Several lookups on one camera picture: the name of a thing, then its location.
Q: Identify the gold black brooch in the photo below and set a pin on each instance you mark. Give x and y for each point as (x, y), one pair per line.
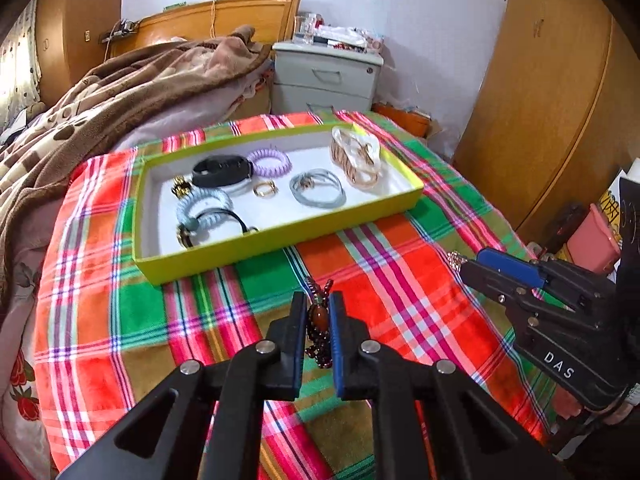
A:
(181, 187)

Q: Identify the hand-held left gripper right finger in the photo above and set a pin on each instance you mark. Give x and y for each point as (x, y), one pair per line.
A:
(336, 345)

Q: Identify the orange cardboard box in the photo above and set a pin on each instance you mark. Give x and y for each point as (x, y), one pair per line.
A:
(405, 120)

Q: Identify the black wristband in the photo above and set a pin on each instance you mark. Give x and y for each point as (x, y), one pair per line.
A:
(220, 172)

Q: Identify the pile of toiletries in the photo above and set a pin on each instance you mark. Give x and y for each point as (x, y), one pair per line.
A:
(350, 40)

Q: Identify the dotted curtain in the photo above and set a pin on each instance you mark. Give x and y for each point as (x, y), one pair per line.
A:
(17, 70)

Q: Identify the yellow printed carton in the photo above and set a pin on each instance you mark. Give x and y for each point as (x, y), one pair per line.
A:
(610, 205)

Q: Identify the dark container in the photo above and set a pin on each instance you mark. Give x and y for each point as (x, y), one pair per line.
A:
(567, 230)

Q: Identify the person's right hand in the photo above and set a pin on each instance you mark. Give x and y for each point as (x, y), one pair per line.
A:
(565, 405)

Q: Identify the wooden door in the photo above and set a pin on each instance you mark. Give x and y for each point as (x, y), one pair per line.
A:
(80, 25)

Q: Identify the wooden headboard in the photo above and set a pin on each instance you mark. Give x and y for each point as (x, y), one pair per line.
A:
(250, 15)

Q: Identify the wooden wardrobe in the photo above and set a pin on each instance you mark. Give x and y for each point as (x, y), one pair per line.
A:
(550, 110)

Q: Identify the grey nightstand cabinet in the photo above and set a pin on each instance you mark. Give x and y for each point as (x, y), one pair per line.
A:
(325, 80)

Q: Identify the brown fleece blanket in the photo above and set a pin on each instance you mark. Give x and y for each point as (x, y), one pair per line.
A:
(100, 100)

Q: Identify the clear plastic organizer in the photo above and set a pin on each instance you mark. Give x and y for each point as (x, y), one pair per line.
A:
(306, 27)

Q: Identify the plaid cloth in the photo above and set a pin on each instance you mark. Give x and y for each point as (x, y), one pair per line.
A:
(425, 260)

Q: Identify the yellow-green shallow box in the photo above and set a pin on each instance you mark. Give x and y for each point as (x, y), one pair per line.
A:
(280, 220)

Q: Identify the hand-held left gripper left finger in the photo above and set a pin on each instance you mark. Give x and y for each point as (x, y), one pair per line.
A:
(300, 340)

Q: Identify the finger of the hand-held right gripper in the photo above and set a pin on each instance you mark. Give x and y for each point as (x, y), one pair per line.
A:
(510, 265)
(487, 277)

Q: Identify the pink plastic bucket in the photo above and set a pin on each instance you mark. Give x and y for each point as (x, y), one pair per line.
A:
(595, 240)

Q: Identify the power strip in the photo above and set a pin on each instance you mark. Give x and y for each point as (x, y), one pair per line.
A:
(120, 31)

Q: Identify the floral bed sheet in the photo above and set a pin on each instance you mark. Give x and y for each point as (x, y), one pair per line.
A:
(25, 360)

